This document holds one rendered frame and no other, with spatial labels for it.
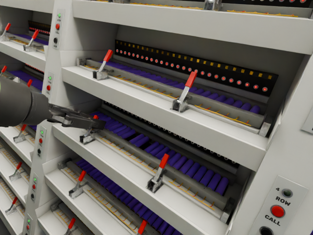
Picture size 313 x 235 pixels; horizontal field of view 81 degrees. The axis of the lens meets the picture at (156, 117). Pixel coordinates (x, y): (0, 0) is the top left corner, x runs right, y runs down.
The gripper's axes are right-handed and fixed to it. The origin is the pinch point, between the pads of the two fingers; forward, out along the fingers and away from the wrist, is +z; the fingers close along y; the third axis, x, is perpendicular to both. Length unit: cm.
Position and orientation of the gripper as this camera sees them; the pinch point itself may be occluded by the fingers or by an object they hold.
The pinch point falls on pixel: (92, 121)
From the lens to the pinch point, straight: 59.8
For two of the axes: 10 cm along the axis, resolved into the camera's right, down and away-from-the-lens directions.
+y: 8.0, 3.6, -4.8
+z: 4.4, 1.9, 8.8
